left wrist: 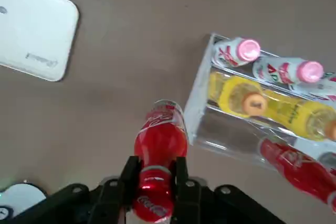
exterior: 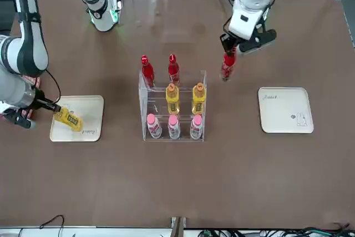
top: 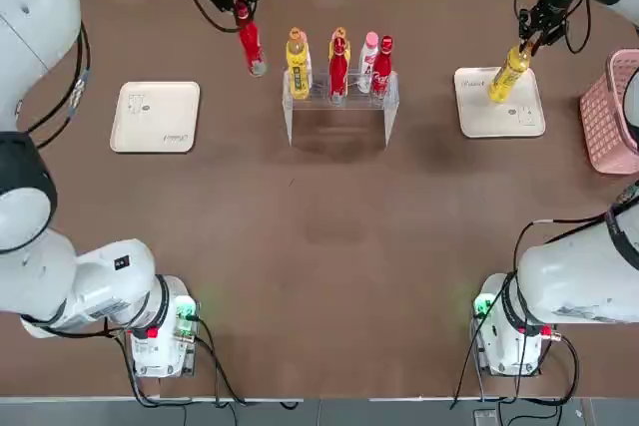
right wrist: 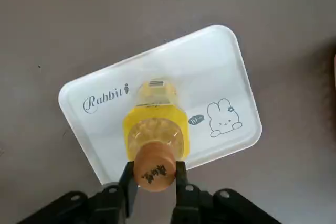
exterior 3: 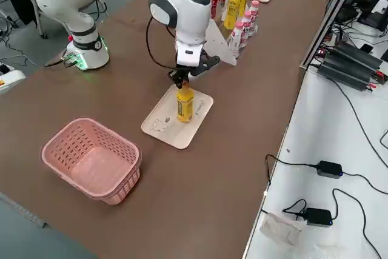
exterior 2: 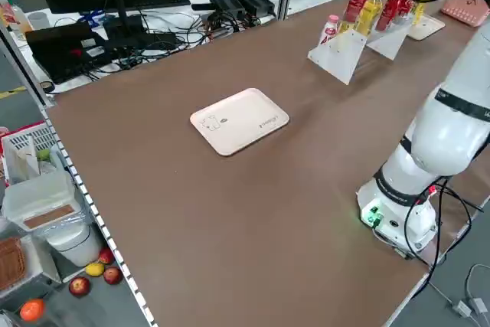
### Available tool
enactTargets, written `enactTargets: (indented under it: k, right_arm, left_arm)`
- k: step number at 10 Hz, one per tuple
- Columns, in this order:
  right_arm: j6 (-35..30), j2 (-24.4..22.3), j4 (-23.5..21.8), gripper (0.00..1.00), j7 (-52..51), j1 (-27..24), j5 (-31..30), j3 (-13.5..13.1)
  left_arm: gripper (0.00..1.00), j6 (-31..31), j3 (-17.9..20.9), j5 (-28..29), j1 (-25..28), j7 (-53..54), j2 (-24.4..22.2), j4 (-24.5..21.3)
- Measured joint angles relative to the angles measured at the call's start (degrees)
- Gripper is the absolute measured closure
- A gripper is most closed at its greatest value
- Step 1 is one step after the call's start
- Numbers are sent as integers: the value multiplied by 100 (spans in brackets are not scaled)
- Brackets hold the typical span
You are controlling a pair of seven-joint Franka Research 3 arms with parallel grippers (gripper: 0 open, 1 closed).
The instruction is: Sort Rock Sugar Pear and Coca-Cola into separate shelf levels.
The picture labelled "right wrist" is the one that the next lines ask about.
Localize yellow rock sugar pear bottle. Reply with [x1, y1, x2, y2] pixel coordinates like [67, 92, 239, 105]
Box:
[121, 77, 191, 193]

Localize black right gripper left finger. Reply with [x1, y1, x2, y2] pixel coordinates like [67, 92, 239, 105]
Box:
[17, 160, 140, 224]

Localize white rabbit print tray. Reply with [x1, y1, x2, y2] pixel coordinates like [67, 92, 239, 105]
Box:
[58, 24, 263, 186]

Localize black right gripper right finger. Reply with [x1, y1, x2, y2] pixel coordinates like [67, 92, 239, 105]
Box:
[170, 159, 279, 224]

